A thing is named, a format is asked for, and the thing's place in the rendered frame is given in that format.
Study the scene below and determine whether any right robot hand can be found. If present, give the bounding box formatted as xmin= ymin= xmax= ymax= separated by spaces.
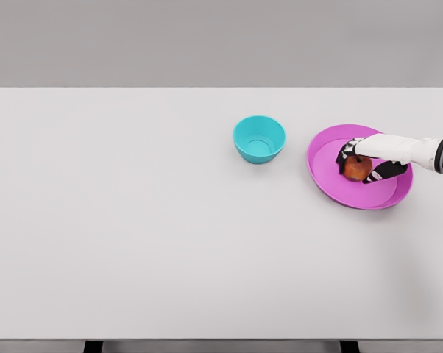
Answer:
xmin=335 ymin=133 xmax=414 ymax=185

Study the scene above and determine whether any red apple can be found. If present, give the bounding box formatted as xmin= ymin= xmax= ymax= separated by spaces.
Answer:
xmin=344 ymin=155 xmax=374 ymax=182

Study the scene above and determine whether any pink plate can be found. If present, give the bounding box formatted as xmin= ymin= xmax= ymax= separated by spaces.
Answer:
xmin=306 ymin=124 xmax=415 ymax=211

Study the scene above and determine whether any blue bowl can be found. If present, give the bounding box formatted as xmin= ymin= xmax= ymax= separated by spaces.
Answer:
xmin=232 ymin=115 xmax=287 ymax=165

